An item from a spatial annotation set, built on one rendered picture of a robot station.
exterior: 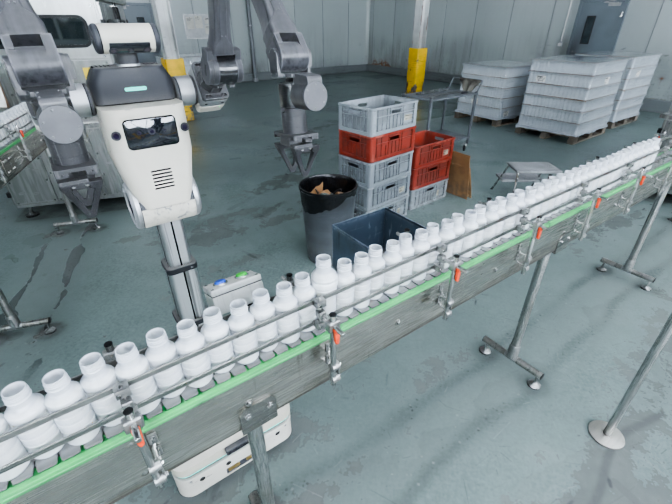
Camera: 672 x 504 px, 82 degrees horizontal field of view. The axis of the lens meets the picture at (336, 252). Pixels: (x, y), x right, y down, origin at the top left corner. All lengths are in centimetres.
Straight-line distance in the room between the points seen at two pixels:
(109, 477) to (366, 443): 127
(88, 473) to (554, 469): 182
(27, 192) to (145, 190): 355
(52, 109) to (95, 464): 66
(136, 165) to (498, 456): 189
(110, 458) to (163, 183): 78
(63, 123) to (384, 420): 181
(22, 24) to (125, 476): 85
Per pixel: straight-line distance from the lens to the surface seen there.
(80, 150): 83
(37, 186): 479
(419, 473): 199
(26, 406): 90
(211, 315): 91
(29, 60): 81
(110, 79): 134
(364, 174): 342
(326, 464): 197
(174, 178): 134
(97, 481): 102
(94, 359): 90
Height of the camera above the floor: 171
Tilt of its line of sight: 31 degrees down
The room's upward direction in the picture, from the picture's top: straight up
